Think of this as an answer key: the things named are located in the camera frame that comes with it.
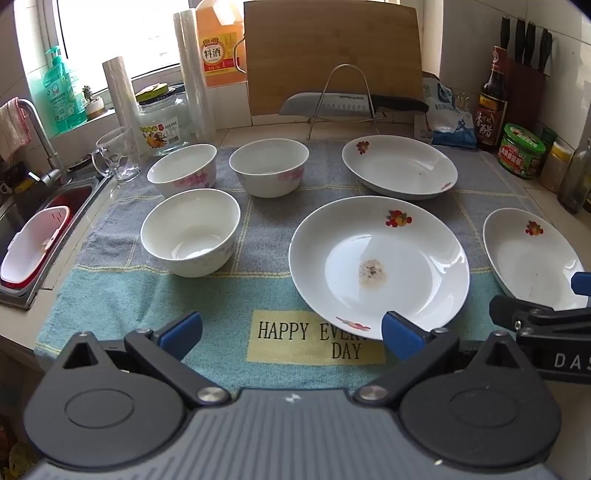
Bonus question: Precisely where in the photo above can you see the white fruit-print plate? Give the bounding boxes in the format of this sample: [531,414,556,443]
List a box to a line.
[482,208,589,312]
[288,195,471,341]
[342,135,459,200]

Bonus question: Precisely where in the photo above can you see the metal wire rack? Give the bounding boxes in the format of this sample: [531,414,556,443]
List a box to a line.
[305,65,387,140]

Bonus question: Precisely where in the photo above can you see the checked grey and teal towel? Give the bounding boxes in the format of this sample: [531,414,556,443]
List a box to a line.
[34,138,555,393]

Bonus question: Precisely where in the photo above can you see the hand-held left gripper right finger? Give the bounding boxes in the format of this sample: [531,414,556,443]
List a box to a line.
[353,311,525,409]

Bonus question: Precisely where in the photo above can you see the white bowl pink flowers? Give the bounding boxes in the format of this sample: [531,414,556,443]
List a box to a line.
[147,143,218,197]
[229,139,310,199]

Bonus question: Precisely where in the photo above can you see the metal faucet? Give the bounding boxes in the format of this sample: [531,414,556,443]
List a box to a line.
[18,98,70,186]

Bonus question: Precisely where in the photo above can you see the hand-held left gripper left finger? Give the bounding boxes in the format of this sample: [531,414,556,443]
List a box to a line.
[60,311,232,409]

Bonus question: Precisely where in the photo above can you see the white bowl faint purple pattern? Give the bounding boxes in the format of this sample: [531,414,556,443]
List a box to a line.
[140,188,242,278]

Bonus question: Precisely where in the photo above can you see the roll of clear plastic bags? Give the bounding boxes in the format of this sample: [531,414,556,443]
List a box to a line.
[102,56,141,155]
[174,8,217,144]

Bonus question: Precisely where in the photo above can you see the white and blue salt bag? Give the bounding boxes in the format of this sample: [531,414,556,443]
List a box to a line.
[421,72,478,149]

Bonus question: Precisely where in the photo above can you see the glass jar yellow black lid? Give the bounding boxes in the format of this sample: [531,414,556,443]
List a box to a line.
[136,84,191,157]

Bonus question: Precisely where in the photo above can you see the small potted plant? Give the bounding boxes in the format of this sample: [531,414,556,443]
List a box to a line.
[82,85,106,121]

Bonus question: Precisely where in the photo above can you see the green-lidded sauce jar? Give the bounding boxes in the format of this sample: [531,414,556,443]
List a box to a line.
[498,123,546,180]

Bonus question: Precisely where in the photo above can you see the bamboo cutting board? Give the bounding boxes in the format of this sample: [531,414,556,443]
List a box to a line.
[243,0,424,127]

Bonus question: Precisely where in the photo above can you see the steel sink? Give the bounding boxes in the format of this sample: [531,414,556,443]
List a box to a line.
[0,173,112,310]

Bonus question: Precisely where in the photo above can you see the clear glass oil bottle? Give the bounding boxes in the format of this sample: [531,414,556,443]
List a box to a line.
[557,136,591,214]

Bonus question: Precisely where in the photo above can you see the white plastic basket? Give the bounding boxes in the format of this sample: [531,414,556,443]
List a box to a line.
[0,206,71,284]

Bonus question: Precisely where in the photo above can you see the orange cooking wine bottle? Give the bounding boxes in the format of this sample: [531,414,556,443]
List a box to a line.
[195,0,249,88]

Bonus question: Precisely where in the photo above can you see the dark red knife block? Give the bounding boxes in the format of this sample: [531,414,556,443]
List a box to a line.
[501,58,548,134]

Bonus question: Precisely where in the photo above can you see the black-handled kitchen knife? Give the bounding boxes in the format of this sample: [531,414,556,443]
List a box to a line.
[279,92,430,117]

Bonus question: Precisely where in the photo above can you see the pink hanging cloth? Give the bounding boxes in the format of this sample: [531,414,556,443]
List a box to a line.
[0,99,32,162]

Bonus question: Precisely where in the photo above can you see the dark vinegar bottle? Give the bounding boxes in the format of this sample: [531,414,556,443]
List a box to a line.
[475,45,509,151]

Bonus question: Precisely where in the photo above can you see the yellow-lidded spice jar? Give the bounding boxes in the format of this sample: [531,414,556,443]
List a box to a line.
[539,141,573,193]

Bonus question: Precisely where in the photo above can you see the green dish soap bottle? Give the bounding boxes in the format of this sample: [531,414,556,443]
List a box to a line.
[43,46,88,136]

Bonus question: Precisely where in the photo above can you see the red basin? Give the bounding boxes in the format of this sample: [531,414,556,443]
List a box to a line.
[0,185,93,291]

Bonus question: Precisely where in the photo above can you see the clear glass mug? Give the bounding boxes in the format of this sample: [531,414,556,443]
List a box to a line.
[91,126,143,184]

